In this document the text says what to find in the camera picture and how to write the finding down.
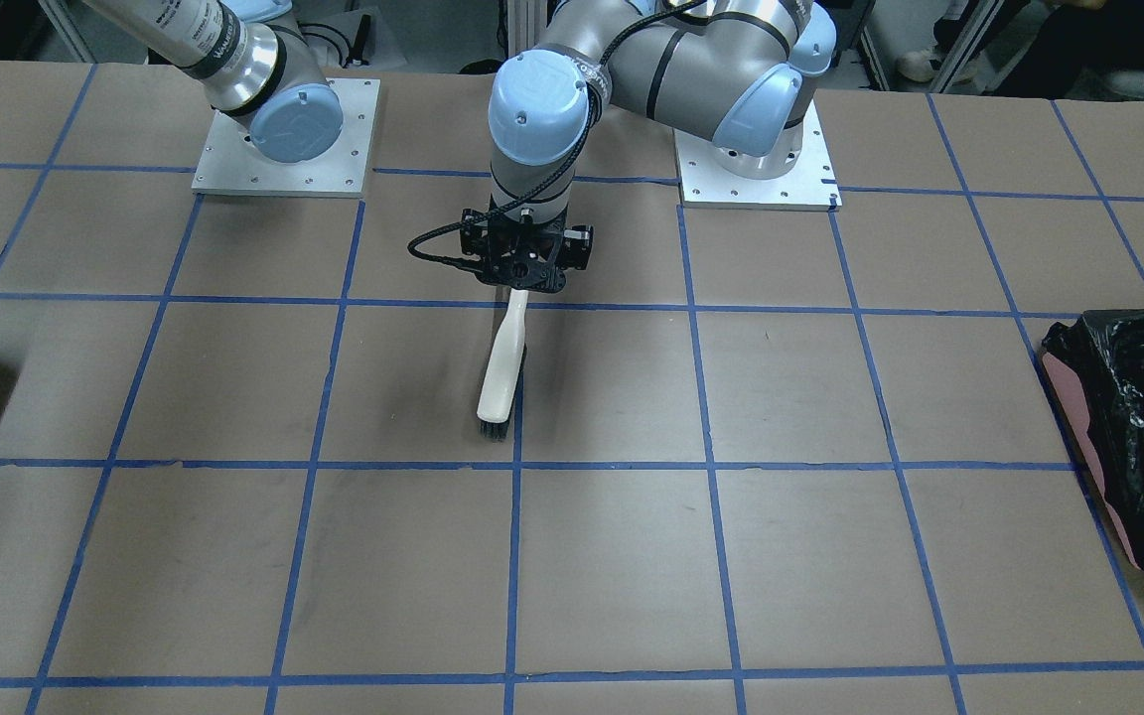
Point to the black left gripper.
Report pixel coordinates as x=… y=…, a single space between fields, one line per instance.
x=580 y=240

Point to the beige hand brush black bristles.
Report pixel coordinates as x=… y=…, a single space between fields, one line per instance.
x=504 y=368

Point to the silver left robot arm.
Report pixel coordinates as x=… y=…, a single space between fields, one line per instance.
x=740 y=80

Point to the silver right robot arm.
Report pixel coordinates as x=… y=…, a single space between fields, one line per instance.
x=253 y=62

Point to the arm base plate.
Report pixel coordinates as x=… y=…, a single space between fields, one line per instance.
x=311 y=141
x=797 y=175

